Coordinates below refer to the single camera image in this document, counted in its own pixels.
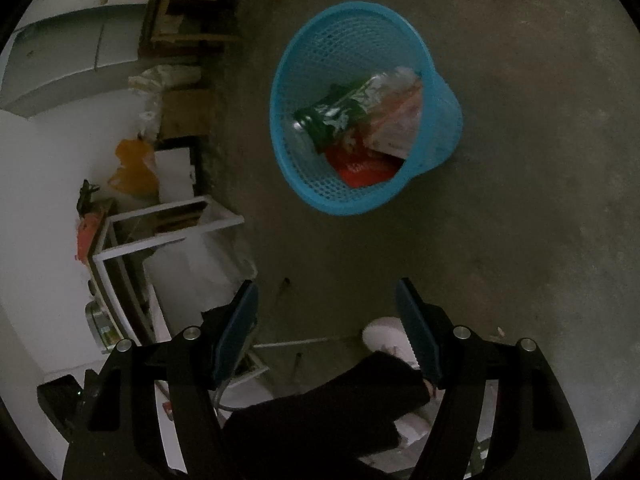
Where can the white framed table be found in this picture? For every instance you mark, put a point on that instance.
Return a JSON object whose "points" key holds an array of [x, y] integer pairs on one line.
{"points": [[227, 217]]}

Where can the blue plastic mesh basket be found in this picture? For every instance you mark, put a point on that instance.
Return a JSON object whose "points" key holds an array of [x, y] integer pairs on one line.
{"points": [[350, 35]]}

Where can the black device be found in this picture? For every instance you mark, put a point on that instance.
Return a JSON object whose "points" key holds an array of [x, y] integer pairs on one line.
{"points": [[57, 400]]}

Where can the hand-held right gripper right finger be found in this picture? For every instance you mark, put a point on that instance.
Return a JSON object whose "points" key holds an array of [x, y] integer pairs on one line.
{"points": [[417, 335]]}

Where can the orange red bag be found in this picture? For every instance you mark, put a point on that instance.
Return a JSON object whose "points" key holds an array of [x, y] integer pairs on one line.
{"points": [[87, 235]]}

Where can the white square panel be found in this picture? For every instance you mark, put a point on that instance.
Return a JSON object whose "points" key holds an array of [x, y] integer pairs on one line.
{"points": [[172, 175]]}

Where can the red snack packet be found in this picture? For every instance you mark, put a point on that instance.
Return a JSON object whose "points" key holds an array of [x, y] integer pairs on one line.
{"points": [[362, 170]]}

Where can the cardboard box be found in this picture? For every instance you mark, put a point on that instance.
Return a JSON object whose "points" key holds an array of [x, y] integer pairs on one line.
{"points": [[187, 112]]}

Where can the small dark object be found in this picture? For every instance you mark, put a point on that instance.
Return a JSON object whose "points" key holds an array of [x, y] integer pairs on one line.
{"points": [[86, 195]]}

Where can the clear glass container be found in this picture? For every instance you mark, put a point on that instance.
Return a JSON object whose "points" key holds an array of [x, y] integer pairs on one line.
{"points": [[102, 325]]}

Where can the orange plastic bag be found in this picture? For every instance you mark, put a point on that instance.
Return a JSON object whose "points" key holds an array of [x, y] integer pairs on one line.
{"points": [[132, 170]]}

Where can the grey refrigerator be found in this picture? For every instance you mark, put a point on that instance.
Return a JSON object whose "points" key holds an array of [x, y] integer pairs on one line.
{"points": [[60, 60]]}

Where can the orange white snack packet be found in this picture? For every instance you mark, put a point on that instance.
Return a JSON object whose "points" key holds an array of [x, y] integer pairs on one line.
{"points": [[400, 125]]}

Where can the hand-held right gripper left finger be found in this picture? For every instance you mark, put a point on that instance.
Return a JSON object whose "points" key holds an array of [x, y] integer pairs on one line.
{"points": [[235, 335]]}

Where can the wooden chair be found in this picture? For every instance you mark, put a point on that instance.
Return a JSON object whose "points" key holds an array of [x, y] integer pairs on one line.
{"points": [[190, 37]]}

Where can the large white plastic bag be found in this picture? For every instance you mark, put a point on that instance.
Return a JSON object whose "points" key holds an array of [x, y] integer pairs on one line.
{"points": [[160, 77]]}

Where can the white shoe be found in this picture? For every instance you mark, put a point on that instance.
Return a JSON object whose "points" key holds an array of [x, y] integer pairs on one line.
{"points": [[382, 335]]}

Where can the small white plastic bag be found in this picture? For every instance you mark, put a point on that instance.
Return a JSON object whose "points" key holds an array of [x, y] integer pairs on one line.
{"points": [[150, 120]]}

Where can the green snack packet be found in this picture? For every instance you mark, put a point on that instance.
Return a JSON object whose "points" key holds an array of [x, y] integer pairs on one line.
{"points": [[335, 110]]}

